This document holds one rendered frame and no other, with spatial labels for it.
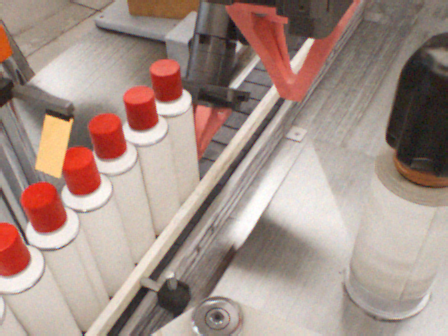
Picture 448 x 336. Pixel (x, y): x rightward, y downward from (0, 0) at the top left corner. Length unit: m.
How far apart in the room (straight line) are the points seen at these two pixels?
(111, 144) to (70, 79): 0.57
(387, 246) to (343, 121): 0.42
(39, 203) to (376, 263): 0.33
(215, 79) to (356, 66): 0.43
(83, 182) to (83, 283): 0.11
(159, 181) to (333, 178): 0.26
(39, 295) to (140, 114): 0.21
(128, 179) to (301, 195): 0.27
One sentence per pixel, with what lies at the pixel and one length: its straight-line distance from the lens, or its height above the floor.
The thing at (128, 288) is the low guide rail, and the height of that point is 0.92.
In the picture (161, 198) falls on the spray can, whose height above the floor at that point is 0.95.
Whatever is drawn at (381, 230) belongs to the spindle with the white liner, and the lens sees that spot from 0.52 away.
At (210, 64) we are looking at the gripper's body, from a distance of 0.66.
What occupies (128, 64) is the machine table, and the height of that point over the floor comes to 0.83.
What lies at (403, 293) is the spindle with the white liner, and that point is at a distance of 0.58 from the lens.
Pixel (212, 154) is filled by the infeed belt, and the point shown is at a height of 0.88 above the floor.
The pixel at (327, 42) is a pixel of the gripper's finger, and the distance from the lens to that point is 0.31.
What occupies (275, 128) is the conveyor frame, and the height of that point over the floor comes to 0.87.
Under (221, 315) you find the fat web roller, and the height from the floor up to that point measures 1.07.
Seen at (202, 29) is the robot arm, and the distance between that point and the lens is 0.67.
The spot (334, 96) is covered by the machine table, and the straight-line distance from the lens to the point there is 0.96.
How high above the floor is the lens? 1.40
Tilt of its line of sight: 49 degrees down
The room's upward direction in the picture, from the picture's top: 10 degrees counter-clockwise
